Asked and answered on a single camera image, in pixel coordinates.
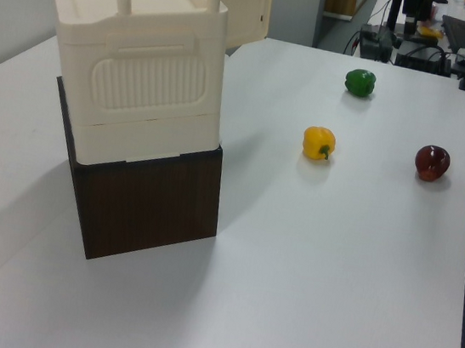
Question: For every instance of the black equipment stand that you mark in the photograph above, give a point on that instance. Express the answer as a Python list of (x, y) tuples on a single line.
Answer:
[(415, 7)]

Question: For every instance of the yellow bell pepper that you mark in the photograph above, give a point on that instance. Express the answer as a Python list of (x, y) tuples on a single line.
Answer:
[(316, 142)]

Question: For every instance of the cream cabinet door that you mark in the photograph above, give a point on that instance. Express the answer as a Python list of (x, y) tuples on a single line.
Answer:
[(245, 8)]

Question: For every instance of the tan wooden board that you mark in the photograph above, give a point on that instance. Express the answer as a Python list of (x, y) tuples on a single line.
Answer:
[(345, 0)]

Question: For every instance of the black flat base box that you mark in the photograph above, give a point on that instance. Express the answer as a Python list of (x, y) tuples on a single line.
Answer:
[(421, 59)]

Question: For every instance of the black computer keyboard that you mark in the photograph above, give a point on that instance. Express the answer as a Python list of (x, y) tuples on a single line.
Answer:
[(456, 34)]

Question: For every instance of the dark brown wooden box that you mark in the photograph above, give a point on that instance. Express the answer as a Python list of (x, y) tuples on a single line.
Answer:
[(147, 205)]

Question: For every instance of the green bell pepper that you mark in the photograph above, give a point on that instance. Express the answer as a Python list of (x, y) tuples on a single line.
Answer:
[(359, 82)]

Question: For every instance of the black camera device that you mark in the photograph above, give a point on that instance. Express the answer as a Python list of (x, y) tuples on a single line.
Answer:
[(376, 43)]

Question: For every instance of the dark red bell pepper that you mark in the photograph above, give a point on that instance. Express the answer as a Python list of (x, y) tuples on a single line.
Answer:
[(431, 162)]

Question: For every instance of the small yellow object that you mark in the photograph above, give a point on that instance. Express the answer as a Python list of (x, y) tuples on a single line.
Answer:
[(429, 32)]

